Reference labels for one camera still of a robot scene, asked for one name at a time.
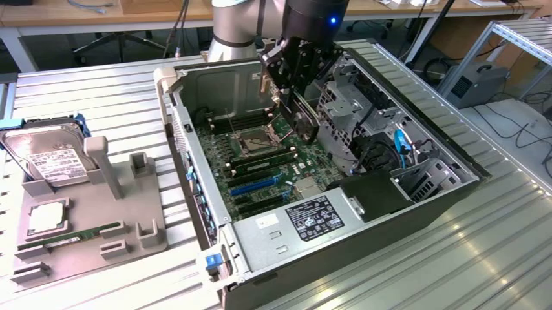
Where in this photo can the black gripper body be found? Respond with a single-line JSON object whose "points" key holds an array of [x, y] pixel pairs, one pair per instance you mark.
{"points": [[315, 19]]}

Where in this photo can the graphics card with metal bracket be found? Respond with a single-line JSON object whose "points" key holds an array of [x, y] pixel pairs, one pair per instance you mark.
{"points": [[304, 119]]}

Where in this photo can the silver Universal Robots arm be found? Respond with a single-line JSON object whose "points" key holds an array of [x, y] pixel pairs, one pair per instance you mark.
{"points": [[233, 32]]}

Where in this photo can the wooden desk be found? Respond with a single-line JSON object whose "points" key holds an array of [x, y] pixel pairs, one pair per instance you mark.
{"points": [[375, 11]]}

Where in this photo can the silver metal disk bay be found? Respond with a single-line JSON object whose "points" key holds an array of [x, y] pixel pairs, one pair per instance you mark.
{"points": [[352, 108]]}

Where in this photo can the black office chair base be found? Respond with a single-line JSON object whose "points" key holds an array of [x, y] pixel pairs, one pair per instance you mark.
{"points": [[384, 27], [121, 40]]}

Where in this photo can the metal socket cover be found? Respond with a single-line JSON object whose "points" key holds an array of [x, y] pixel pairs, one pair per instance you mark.
{"points": [[273, 129]]}

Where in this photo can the thin metal locking lever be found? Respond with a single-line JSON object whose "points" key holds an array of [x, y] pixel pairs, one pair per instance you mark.
{"points": [[232, 124]]}

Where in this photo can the CPU socket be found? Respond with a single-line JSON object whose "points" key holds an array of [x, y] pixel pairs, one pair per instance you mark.
{"points": [[255, 140]]}

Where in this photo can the green motherboard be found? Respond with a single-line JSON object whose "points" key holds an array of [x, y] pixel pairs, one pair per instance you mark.
{"points": [[321, 158]]}

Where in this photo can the black stand pole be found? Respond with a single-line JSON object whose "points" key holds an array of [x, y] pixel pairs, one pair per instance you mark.
{"points": [[448, 4]]}

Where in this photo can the green RAM stick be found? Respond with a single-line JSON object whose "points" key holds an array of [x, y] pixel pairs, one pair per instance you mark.
{"points": [[259, 167], [62, 240]]}

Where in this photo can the long black expansion slot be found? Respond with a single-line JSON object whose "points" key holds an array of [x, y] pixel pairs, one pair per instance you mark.
{"points": [[252, 180], [264, 207], [259, 200]]}

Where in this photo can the blue expansion slot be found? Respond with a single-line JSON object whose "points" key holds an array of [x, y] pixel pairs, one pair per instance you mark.
{"points": [[255, 188]]}

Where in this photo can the silver chipset heatsink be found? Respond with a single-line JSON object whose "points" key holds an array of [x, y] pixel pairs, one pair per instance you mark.
{"points": [[308, 189]]}

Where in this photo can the black plastic shroud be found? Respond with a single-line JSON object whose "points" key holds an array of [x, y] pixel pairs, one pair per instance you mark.
{"points": [[375, 197]]}

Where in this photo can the silver power supply with label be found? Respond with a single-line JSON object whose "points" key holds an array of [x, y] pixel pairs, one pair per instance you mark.
{"points": [[268, 240]]}

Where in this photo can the hard disk with blue rails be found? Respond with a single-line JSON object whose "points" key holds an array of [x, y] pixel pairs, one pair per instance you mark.
{"points": [[52, 145]]}

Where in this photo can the open black PC case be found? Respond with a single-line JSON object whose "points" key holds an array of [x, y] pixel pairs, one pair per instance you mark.
{"points": [[388, 245]]}

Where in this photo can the blue case latch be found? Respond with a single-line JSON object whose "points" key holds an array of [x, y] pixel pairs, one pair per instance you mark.
{"points": [[213, 261]]}

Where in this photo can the grey parts rack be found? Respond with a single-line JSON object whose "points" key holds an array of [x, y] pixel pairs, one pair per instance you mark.
{"points": [[86, 206]]}

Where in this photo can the silver CPU chip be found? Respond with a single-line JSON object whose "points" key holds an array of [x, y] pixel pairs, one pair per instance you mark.
{"points": [[46, 218]]}

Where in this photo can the aluminium frame table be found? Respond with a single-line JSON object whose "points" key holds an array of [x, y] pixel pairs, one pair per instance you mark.
{"points": [[518, 35]]}

